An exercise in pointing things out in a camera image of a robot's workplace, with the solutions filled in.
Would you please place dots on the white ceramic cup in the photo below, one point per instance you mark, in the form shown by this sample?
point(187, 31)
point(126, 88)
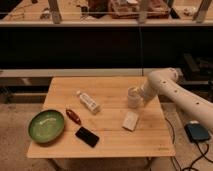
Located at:
point(133, 97)

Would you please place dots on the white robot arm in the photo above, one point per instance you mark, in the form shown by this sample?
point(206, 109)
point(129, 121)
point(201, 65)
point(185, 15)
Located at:
point(165, 81)

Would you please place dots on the green ceramic bowl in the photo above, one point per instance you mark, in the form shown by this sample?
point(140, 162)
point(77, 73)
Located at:
point(46, 126)

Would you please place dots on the white plastic bottle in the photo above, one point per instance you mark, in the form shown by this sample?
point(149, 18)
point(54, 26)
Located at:
point(88, 102)

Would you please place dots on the wooden table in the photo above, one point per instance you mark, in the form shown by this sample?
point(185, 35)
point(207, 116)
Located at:
point(151, 137)

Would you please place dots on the beige sponge block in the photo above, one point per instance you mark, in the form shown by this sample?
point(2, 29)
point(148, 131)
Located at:
point(130, 121)

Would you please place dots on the red brown pocket tool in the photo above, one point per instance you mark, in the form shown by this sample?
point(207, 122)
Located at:
point(73, 116)

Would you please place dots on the black smartphone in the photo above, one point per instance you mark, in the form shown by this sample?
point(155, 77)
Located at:
point(87, 136)

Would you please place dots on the basket of items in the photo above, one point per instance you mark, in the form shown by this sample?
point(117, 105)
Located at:
point(131, 8)

